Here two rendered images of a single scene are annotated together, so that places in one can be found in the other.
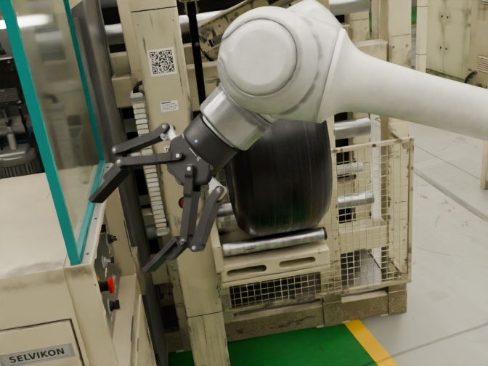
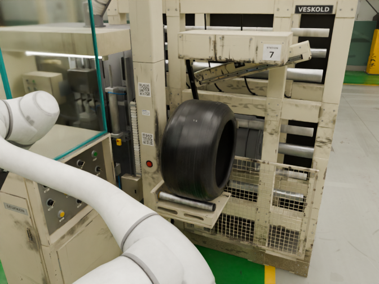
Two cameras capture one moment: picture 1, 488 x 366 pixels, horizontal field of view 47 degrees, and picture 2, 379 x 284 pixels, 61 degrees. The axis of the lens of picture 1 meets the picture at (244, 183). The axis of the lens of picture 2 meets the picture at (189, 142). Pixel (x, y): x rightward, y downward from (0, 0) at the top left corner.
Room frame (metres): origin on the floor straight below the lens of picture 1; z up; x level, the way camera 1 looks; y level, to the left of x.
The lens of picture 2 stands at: (0.23, -0.83, 1.94)
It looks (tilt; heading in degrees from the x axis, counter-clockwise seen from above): 24 degrees down; 29
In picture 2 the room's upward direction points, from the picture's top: 1 degrees counter-clockwise
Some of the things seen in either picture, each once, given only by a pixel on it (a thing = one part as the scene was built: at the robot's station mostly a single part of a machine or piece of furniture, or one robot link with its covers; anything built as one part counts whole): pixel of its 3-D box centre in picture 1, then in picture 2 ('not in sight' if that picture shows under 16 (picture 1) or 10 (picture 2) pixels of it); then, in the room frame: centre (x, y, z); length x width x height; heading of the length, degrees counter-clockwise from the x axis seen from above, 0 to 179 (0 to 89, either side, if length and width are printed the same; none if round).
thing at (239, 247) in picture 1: (273, 241); (185, 200); (1.58, -0.07, 0.90); 0.35 x 0.05 x 0.05; 95
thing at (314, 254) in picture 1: (273, 258); (185, 209); (1.58, -0.07, 0.84); 0.36 x 0.09 x 0.06; 95
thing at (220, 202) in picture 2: (266, 247); (194, 202); (1.72, -0.05, 0.80); 0.37 x 0.36 x 0.02; 5
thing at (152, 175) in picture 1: (152, 165); (138, 139); (1.63, 0.28, 1.19); 0.05 x 0.04 x 0.48; 5
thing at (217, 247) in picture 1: (213, 230); (168, 182); (1.70, 0.12, 0.90); 0.40 x 0.03 x 0.10; 5
